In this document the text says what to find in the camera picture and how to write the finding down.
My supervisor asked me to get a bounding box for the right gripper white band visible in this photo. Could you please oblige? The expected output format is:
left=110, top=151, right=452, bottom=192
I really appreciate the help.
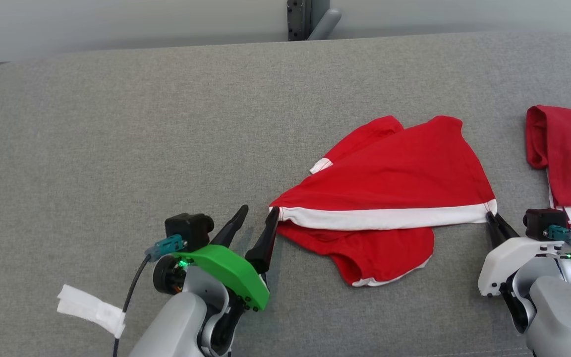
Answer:
left=477, top=211, right=564, bottom=298

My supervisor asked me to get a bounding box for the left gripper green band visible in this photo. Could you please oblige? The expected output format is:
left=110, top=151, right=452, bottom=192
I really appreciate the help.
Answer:
left=153, top=205, right=281, bottom=312

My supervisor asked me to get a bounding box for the red shorts white waistband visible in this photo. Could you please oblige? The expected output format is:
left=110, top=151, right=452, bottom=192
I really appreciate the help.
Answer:
left=269, top=115, right=498, bottom=287

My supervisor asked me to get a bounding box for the grey fabric sofa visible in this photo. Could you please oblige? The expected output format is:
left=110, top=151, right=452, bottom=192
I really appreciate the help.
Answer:
left=0, top=31, right=571, bottom=357

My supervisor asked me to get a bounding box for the white tape tag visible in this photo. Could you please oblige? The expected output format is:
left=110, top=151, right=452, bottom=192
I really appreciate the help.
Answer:
left=57, top=284, right=127, bottom=340

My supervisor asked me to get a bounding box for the black left cable teal connector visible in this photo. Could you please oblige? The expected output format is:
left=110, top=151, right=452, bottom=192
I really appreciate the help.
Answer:
left=112, top=234, right=188, bottom=357

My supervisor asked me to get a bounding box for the grey metal frame post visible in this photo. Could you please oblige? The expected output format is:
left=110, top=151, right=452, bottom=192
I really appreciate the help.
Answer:
left=286, top=0, right=342, bottom=42

